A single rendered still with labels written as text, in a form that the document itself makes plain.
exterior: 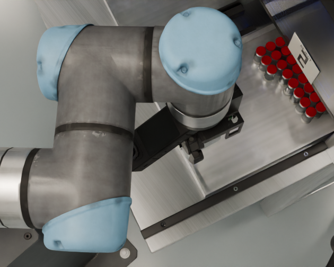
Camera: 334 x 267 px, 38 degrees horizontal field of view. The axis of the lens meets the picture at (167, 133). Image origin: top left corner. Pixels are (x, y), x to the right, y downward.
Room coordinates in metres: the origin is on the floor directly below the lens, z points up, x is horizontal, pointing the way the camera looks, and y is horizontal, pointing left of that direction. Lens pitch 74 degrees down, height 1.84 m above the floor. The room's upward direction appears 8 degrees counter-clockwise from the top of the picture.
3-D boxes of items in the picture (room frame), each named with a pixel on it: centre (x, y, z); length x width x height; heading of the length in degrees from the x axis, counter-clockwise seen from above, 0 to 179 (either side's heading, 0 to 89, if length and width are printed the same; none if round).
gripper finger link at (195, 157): (0.17, -0.03, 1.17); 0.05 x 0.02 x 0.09; 18
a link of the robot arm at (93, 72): (0.19, 0.06, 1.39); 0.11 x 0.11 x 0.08; 80
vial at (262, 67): (0.39, -0.22, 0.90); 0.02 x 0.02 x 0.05
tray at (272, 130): (0.31, -0.17, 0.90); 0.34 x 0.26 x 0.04; 109
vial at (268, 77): (0.37, -0.23, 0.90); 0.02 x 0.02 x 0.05
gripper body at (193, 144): (0.20, -0.05, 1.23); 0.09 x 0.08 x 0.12; 108
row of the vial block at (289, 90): (0.34, -0.26, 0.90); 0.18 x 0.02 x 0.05; 19
